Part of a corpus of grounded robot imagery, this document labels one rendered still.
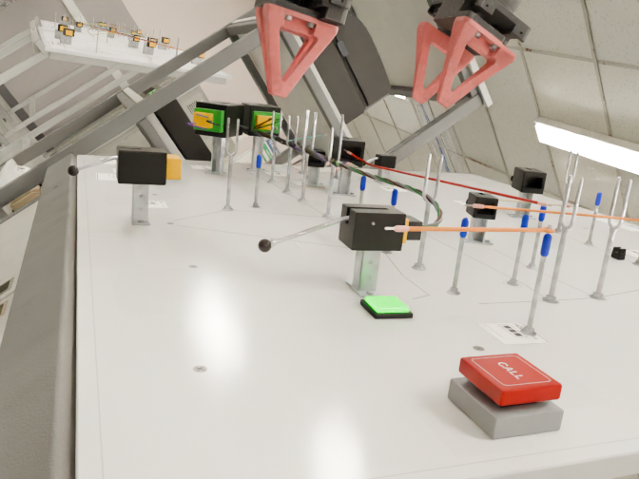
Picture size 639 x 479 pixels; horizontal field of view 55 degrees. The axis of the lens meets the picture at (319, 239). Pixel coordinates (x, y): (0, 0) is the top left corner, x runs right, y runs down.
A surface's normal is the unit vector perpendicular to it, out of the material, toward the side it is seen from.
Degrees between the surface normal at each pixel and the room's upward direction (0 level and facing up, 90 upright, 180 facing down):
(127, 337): 54
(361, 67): 90
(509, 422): 90
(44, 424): 90
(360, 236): 92
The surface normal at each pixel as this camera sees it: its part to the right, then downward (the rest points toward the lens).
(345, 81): 0.37, 0.29
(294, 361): 0.11, -0.96
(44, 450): -0.47, -0.78
